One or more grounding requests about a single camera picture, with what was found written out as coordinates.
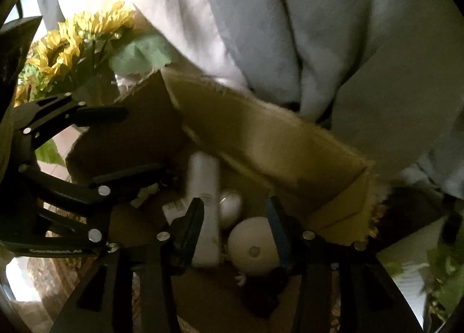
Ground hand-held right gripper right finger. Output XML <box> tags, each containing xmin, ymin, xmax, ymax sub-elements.
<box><xmin>266</xmin><ymin>196</ymin><xmax>423</xmax><ymax>333</ymax></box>

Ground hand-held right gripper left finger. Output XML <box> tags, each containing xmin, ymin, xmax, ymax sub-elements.
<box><xmin>49</xmin><ymin>197</ymin><xmax>205</xmax><ymax>333</ymax></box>

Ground green leafy plant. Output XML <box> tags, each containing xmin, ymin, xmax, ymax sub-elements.
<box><xmin>424</xmin><ymin>242</ymin><xmax>464</xmax><ymax>323</ymax></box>

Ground white rectangular box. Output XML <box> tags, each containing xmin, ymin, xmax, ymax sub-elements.
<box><xmin>186</xmin><ymin>152</ymin><xmax>222</xmax><ymax>268</ymax></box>

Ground sunflower bouquet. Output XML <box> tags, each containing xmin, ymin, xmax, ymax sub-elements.
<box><xmin>14</xmin><ymin>1</ymin><xmax>175</xmax><ymax>174</ymax></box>

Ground white ribbed plant pot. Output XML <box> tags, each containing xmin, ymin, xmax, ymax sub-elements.
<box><xmin>377</xmin><ymin>217</ymin><xmax>457</xmax><ymax>326</ymax></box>

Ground white round disc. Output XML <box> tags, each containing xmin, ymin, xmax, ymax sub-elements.
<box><xmin>228</xmin><ymin>217</ymin><xmax>281</xmax><ymax>277</ymax></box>

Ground brown cardboard box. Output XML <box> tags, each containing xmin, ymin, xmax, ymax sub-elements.
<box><xmin>65</xmin><ymin>68</ymin><xmax>378</xmax><ymax>333</ymax></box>

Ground small white egg-shaped object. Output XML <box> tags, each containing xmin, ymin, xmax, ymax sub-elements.
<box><xmin>218</xmin><ymin>191</ymin><xmax>243</xmax><ymax>230</ymax></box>

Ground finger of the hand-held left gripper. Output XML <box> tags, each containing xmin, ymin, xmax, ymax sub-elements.
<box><xmin>20</xmin><ymin>162</ymin><xmax>179</xmax><ymax>207</ymax></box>
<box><xmin>14</xmin><ymin>93</ymin><xmax>129</xmax><ymax>154</ymax></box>

